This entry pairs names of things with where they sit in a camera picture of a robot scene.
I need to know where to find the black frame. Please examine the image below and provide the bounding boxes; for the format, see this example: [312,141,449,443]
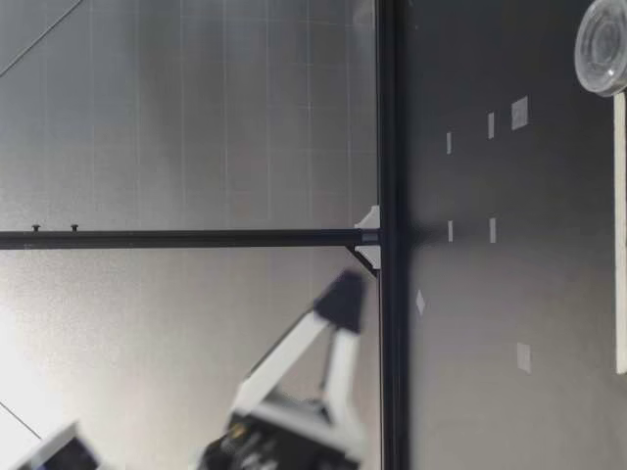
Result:
[0,0,410,470]

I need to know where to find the small clear plastic cup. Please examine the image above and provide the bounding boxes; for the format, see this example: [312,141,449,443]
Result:
[573,0,627,98]

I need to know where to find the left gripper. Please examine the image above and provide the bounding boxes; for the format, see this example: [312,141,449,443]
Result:
[195,411,367,470]

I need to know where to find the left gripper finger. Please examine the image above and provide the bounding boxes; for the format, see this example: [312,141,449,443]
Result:
[233,268,367,445]

